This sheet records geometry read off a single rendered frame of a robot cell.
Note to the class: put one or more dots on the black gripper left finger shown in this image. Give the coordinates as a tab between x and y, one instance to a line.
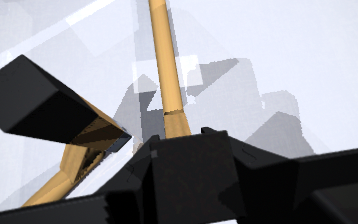
126	198

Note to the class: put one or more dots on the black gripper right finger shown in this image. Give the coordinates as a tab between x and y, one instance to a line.
276	188

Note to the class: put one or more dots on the long scraper with wooden handle and dark grey blade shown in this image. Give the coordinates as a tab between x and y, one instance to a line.
194	176

